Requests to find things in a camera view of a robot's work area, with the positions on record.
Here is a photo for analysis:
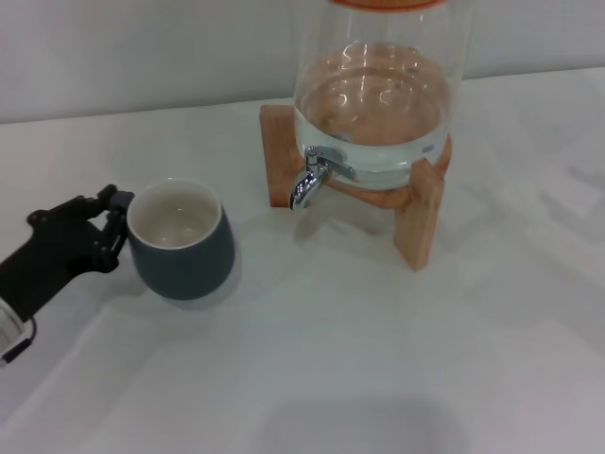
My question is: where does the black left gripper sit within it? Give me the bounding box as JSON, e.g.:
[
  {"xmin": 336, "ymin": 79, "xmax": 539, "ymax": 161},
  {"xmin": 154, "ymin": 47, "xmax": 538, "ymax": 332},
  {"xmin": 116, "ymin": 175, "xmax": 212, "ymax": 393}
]
[{"xmin": 0, "ymin": 183, "xmax": 136, "ymax": 319}]

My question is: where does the dark grey ceramic cup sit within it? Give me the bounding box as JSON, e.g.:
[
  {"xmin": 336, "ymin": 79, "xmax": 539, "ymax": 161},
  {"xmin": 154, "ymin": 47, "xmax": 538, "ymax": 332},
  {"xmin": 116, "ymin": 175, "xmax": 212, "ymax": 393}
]
[{"xmin": 126, "ymin": 178, "xmax": 236, "ymax": 303}]

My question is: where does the chrome dispenser faucet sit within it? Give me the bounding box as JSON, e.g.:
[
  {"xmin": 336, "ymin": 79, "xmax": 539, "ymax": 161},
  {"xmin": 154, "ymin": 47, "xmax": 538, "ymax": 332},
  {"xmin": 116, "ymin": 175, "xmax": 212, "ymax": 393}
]
[{"xmin": 288, "ymin": 146, "xmax": 358, "ymax": 213}]

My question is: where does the glass water dispenser jar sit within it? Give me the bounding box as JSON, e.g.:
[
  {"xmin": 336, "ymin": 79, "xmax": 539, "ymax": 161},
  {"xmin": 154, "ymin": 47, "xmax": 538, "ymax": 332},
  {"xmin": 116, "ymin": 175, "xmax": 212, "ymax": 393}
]
[{"xmin": 292, "ymin": 0, "xmax": 474, "ymax": 185}]

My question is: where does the wooden dispenser stand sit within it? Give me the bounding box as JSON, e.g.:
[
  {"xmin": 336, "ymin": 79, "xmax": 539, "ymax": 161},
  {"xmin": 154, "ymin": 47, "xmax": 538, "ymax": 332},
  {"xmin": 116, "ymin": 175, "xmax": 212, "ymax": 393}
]
[{"xmin": 259, "ymin": 104, "xmax": 454, "ymax": 273}]

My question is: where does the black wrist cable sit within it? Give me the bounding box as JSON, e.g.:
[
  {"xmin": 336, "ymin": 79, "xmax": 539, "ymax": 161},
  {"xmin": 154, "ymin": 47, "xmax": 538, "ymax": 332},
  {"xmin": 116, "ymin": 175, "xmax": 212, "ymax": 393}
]
[{"xmin": 2, "ymin": 317, "xmax": 38, "ymax": 364}]

